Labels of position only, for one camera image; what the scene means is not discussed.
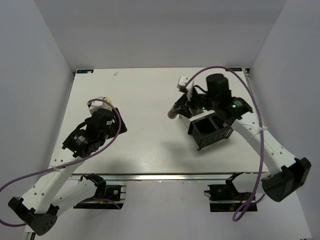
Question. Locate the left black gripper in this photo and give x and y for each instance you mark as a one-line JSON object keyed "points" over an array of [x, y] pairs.
{"points": [[115, 125]]}

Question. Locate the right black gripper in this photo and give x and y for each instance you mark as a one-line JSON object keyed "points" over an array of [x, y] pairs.
{"points": [[185, 104]]}

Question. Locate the small white squeeze bottle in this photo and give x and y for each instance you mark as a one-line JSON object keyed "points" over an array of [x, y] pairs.
{"points": [[107, 102]]}

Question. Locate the black-lid spice jar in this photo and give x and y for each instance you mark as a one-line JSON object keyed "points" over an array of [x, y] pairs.
{"points": [[174, 112]]}

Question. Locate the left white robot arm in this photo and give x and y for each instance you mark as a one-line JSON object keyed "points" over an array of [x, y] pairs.
{"points": [[40, 207]]}

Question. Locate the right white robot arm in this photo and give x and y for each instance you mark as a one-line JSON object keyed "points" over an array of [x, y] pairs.
{"points": [[286, 172]]}

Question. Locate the black and white organizer rack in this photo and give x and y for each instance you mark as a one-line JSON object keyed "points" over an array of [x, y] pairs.
{"points": [[206, 128]]}

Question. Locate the blue table label right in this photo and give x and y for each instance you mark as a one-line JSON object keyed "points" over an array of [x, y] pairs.
{"points": [[233, 69]]}

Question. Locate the blue table label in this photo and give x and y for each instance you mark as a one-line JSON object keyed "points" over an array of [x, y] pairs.
{"points": [[233, 69], [84, 71]]}

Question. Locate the blue table label left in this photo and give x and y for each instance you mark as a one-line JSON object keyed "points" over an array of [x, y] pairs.
{"points": [[84, 71]]}

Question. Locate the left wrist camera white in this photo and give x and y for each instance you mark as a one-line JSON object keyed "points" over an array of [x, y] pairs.
{"points": [[95, 105]]}

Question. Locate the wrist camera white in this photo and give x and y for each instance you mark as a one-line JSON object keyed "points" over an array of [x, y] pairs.
{"points": [[95, 105], [186, 86]]}

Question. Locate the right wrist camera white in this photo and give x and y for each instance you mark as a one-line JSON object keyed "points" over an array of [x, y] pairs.
{"points": [[186, 86]]}

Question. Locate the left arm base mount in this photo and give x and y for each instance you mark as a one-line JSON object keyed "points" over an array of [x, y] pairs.
{"points": [[107, 196]]}

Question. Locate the aluminium table rail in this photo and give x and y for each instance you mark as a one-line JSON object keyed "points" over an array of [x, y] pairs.
{"points": [[147, 177]]}

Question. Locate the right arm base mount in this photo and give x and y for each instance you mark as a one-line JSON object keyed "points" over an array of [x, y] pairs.
{"points": [[228, 191]]}

